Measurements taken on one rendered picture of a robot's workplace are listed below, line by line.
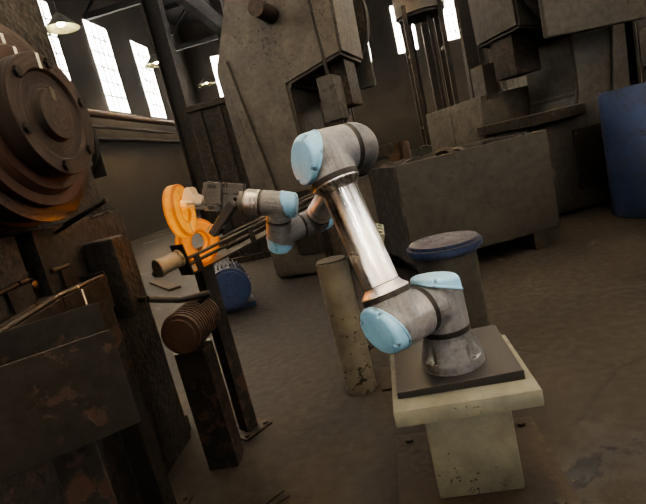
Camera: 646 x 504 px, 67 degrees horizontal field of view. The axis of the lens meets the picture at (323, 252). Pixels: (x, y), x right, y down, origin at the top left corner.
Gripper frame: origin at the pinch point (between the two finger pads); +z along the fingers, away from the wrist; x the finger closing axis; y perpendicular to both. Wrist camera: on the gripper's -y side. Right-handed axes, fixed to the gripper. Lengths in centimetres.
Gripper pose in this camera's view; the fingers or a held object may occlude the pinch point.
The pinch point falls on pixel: (178, 204)
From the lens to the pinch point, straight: 152.0
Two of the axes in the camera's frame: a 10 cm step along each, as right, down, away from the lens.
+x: -1.0, 1.8, -9.8
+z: -9.9, -0.7, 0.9
